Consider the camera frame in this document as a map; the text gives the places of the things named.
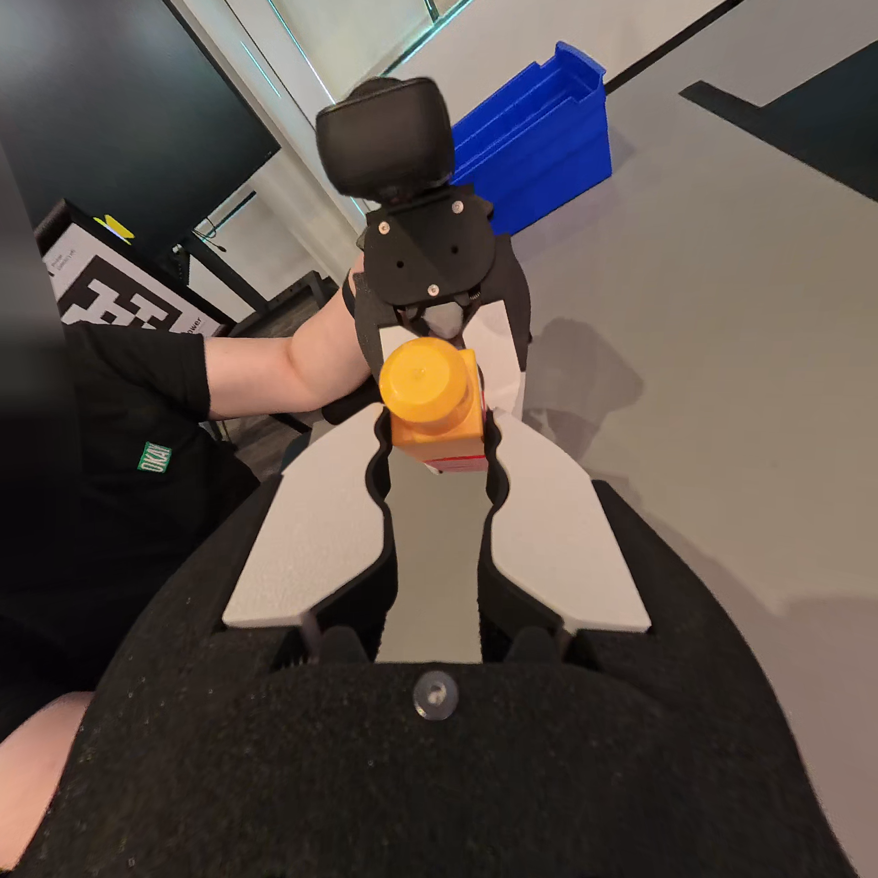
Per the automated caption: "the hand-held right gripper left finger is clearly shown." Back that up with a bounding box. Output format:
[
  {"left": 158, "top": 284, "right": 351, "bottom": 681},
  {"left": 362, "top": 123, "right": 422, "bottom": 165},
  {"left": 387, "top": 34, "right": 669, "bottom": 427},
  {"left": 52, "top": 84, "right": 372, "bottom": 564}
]
[{"left": 221, "top": 403, "right": 399, "bottom": 663}]

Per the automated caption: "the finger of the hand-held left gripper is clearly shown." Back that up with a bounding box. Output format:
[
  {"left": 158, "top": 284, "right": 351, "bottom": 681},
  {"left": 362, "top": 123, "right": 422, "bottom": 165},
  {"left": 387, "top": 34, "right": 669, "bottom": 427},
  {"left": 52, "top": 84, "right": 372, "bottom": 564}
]
[
  {"left": 463, "top": 300, "right": 529, "bottom": 419},
  {"left": 377, "top": 326, "right": 424, "bottom": 377}
]

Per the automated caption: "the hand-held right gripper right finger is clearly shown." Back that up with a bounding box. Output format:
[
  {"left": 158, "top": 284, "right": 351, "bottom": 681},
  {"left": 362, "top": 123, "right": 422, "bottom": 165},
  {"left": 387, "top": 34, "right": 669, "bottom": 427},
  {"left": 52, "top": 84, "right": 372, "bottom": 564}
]
[{"left": 478, "top": 406, "right": 653, "bottom": 663}]

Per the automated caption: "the yellow mega block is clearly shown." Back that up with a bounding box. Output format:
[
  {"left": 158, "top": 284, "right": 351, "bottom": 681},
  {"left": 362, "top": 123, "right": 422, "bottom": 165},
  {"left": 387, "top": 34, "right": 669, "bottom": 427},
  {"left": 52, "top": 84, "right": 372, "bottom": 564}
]
[{"left": 379, "top": 336, "right": 486, "bottom": 459}]

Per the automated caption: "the red mega block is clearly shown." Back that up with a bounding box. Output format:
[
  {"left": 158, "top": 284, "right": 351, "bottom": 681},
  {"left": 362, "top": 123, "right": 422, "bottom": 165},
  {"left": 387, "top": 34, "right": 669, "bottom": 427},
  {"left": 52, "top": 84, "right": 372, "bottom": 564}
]
[{"left": 428, "top": 387, "right": 489, "bottom": 476}]

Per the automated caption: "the blue plastic bin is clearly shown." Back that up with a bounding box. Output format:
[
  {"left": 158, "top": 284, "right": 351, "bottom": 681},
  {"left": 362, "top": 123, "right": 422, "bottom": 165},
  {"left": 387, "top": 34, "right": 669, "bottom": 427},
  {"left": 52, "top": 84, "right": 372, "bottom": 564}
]
[{"left": 449, "top": 41, "right": 613, "bottom": 237}]

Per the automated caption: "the black monitor stand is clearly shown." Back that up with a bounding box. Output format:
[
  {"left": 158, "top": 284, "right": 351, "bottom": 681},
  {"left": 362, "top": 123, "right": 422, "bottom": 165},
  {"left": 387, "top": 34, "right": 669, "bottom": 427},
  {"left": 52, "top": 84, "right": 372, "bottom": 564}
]
[{"left": 171, "top": 192, "right": 330, "bottom": 323}]

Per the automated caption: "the glass window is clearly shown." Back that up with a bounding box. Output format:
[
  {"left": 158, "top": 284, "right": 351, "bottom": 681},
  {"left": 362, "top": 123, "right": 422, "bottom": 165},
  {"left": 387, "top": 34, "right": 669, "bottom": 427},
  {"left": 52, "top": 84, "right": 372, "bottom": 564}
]
[{"left": 268, "top": 0, "right": 474, "bottom": 76}]

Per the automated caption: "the framed marker sign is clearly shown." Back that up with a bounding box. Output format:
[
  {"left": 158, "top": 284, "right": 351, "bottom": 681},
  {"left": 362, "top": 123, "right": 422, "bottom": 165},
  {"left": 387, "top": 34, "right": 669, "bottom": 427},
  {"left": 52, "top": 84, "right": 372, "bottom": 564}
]
[{"left": 34, "top": 199, "right": 237, "bottom": 337}]

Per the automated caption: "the black monitor screen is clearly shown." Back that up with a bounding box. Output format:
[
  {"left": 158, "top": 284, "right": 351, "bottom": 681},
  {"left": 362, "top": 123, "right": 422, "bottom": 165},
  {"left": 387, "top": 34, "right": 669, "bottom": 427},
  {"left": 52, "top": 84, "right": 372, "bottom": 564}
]
[{"left": 0, "top": 0, "right": 282, "bottom": 258}]

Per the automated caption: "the person's bare knee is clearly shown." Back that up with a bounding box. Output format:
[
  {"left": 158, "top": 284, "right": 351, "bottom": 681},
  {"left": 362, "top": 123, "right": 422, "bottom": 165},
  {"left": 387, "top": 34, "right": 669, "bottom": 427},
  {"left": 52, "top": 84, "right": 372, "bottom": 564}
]
[{"left": 0, "top": 689, "right": 96, "bottom": 848}]

